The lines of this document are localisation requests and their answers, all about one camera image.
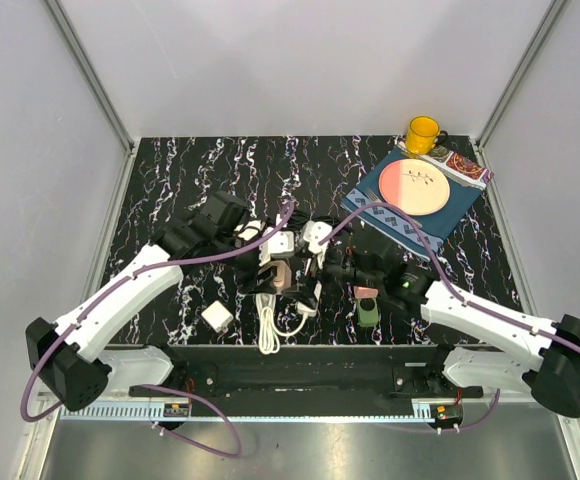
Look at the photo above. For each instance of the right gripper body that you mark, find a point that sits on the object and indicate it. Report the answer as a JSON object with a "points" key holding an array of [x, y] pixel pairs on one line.
{"points": [[341, 268]]}

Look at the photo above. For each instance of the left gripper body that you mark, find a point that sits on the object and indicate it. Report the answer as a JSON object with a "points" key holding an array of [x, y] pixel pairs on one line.
{"points": [[247, 275]]}

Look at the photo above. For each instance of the pink cube socket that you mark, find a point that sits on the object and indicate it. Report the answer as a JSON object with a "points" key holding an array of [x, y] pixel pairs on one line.
{"points": [[361, 293]]}

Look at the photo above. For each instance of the beige cube socket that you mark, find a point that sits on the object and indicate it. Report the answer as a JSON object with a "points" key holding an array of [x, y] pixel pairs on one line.
{"points": [[282, 275]]}

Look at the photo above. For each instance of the green power strip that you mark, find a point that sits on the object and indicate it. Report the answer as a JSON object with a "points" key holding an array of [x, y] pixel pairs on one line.
{"points": [[367, 313]]}

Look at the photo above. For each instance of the white triangular power strip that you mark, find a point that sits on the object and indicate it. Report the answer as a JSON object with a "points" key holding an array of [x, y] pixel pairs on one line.
{"points": [[250, 231]]}

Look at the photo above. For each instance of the white rectangular power strip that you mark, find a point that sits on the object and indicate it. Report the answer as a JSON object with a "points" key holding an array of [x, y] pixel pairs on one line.
{"points": [[308, 306]]}

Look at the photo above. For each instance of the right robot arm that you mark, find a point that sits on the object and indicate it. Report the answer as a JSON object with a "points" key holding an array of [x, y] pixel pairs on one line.
{"points": [[525, 354]]}

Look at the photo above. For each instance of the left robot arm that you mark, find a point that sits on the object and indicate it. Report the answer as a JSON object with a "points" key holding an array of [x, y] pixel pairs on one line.
{"points": [[67, 355]]}

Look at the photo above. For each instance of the white cube charger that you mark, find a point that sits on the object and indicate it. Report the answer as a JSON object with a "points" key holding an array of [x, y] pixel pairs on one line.
{"points": [[217, 316]]}

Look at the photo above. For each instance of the pink cream plate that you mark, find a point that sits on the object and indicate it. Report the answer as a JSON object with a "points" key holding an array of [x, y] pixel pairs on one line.
{"points": [[415, 186]]}

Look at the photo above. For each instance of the yellow mug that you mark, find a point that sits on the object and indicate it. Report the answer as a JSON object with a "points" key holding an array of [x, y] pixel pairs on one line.
{"points": [[423, 135]]}

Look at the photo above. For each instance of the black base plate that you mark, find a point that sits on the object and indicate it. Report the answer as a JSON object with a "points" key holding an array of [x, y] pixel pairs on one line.
{"points": [[314, 381]]}

